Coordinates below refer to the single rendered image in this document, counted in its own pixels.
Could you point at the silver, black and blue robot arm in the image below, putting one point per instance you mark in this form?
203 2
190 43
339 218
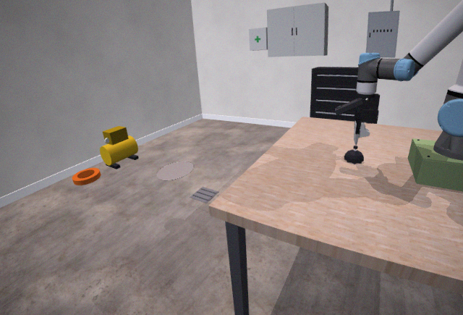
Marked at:
450 116

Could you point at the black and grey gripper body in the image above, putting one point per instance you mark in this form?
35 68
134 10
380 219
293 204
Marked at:
369 110

